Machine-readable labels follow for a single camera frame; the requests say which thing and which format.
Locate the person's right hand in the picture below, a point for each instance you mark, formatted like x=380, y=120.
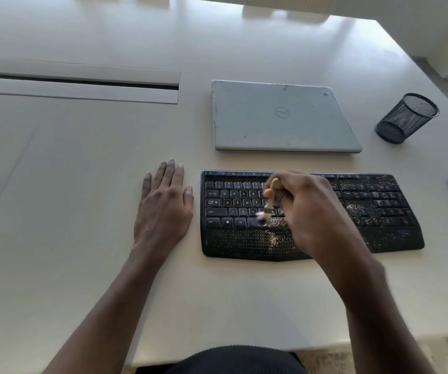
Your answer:
x=317, y=222

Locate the person's left hand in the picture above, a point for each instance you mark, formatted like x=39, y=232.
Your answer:
x=161, y=218

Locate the small wooden brush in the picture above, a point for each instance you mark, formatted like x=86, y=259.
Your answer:
x=276, y=184

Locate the black keyboard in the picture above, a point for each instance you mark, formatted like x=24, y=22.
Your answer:
x=232, y=237

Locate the person's left forearm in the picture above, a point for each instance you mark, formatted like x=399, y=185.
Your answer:
x=99, y=319

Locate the person's right forearm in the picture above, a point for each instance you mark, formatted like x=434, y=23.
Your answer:
x=387, y=331

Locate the person's black clothing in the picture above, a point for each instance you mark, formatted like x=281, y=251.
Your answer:
x=239, y=360

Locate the silver laptop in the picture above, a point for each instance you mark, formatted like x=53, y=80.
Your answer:
x=255, y=120

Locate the black mesh pen holder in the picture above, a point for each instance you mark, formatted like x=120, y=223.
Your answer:
x=405, y=120

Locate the cream perforated chair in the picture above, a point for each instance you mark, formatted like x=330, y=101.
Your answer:
x=286, y=1

